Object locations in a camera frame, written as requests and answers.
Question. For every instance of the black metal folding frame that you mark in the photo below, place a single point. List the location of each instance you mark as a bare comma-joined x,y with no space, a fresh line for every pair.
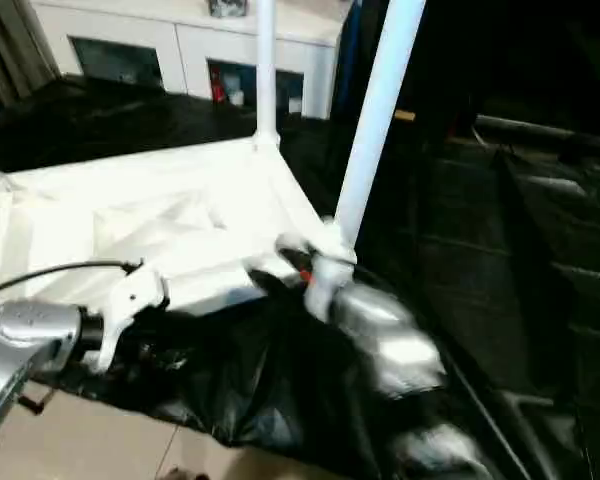
37,400

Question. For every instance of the dark long metal bar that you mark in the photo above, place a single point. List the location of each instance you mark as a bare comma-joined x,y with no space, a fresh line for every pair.
550,131

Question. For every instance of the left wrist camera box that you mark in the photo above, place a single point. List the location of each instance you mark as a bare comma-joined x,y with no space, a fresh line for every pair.
130,300

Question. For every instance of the white cabinet with glass doors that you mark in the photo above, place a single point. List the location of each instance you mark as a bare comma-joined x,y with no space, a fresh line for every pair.
190,40

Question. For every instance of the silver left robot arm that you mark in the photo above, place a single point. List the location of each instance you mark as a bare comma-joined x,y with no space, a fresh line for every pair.
25,330

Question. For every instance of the black mat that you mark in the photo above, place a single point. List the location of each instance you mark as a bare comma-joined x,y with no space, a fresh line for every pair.
105,120

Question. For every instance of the white plastic table top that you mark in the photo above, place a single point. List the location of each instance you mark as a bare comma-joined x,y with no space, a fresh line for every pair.
130,200

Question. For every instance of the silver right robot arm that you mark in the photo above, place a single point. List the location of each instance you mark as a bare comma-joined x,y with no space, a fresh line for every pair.
395,340

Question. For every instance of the dark rounded object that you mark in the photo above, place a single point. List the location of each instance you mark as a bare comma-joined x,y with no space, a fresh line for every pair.
180,474

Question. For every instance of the dark grey curtain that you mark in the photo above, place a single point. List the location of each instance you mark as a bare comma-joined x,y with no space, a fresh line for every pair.
10,50

